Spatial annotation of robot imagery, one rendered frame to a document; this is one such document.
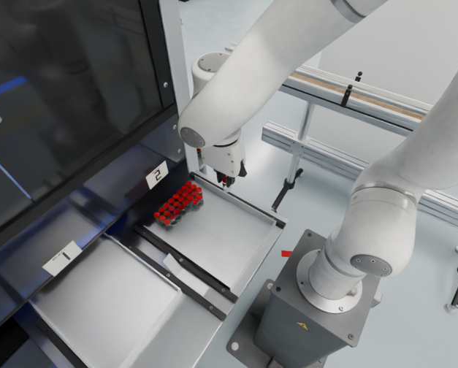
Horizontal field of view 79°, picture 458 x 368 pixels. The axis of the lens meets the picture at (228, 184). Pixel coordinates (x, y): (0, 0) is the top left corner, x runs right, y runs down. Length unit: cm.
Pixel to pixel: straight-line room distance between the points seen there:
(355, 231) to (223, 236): 48
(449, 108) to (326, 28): 18
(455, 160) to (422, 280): 173
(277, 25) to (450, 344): 191
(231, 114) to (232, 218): 58
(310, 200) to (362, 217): 162
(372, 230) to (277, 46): 33
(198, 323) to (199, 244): 23
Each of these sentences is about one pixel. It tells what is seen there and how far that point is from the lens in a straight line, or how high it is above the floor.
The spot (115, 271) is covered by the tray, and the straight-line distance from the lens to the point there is 93.
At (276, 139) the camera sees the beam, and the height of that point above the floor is 50.
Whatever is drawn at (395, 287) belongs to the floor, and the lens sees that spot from 204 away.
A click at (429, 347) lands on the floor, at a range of 201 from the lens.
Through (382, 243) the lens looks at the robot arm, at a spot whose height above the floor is 127.
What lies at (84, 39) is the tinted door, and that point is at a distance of 64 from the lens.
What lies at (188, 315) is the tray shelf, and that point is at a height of 88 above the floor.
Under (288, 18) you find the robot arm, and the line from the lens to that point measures 39.
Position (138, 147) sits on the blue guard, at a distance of 79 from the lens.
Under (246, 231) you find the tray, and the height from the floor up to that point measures 88.
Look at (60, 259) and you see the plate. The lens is 83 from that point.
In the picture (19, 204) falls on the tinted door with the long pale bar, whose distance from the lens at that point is 69.
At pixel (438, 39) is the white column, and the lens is 196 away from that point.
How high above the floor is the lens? 169
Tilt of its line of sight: 51 degrees down
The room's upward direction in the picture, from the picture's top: straight up
